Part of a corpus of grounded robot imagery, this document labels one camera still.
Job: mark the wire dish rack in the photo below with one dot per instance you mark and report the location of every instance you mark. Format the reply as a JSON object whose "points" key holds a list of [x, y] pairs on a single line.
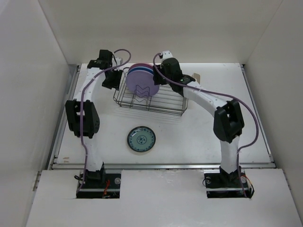
{"points": [[165, 101]]}

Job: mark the aluminium front rail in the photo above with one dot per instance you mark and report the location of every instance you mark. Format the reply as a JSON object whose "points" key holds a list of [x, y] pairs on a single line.
{"points": [[269, 165]]}

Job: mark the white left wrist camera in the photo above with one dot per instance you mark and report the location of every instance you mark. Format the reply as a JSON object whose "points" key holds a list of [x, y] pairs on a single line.
{"points": [[117, 61]]}

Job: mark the pink plate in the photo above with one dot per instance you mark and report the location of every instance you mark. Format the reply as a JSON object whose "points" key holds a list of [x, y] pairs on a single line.
{"points": [[146, 65]]}

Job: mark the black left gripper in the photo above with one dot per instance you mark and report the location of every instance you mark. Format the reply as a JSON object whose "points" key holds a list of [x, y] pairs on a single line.
{"points": [[114, 84]]}

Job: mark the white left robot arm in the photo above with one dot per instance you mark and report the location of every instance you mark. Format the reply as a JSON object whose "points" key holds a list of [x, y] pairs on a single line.
{"points": [[82, 116]]}

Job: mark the white cutlery holder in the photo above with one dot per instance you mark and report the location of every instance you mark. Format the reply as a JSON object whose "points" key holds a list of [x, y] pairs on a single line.
{"points": [[197, 77]]}

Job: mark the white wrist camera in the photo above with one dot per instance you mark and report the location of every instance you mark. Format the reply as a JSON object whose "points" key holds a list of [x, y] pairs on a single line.
{"points": [[165, 55], [117, 61]]}

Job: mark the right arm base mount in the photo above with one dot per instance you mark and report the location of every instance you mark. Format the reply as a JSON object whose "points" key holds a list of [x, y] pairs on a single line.
{"points": [[217, 187]]}

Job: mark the blue plate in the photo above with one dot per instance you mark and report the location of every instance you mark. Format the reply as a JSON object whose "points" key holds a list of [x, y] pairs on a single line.
{"points": [[146, 69]]}

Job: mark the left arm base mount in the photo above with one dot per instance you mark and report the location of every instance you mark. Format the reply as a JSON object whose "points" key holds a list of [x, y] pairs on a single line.
{"points": [[108, 187]]}

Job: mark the lilac plate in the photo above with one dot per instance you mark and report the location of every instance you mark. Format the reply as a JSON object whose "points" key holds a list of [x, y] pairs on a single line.
{"points": [[141, 83]]}

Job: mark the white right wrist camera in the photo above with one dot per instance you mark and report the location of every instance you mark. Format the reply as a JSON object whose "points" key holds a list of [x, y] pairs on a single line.
{"points": [[165, 55]]}

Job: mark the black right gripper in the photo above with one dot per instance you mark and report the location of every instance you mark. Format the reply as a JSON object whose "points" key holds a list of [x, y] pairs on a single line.
{"points": [[157, 75]]}

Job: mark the teal patterned plate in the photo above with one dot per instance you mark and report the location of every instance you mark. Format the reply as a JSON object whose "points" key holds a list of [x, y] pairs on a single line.
{"points": [[141, 139]]}

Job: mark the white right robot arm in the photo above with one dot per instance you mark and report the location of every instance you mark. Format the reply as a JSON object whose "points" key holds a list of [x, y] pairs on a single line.
{"points": [[228, 119]]}

